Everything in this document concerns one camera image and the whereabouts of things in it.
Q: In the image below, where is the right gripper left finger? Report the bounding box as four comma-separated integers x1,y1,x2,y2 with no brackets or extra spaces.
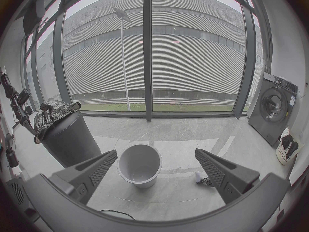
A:
49,150,118,205

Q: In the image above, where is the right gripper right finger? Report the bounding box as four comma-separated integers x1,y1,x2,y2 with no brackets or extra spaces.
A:
195,148,261,205

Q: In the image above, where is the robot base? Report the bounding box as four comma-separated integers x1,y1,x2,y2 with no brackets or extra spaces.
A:
5,166,41,224

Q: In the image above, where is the crumpled black plastic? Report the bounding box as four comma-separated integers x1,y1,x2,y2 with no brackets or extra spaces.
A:
196,177,214,187

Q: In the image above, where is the white trash bin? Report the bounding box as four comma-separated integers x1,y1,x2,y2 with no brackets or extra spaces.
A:
117,144,163,189

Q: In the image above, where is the round woven basket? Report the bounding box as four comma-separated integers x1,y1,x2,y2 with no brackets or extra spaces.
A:
276,128,299,166

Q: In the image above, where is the pile of clothes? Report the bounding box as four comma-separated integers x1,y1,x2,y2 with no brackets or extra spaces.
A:
281,134,299,159

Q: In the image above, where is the grey washing machine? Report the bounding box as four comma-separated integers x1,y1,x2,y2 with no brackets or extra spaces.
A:
248,72,298,146

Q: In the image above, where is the window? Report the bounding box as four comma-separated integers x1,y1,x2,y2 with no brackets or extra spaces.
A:
23,0,273,123

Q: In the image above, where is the black cable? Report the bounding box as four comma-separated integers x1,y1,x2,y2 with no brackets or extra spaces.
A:
99,209,137,221

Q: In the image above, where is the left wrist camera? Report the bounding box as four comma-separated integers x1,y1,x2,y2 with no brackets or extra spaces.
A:
18,88,31,104

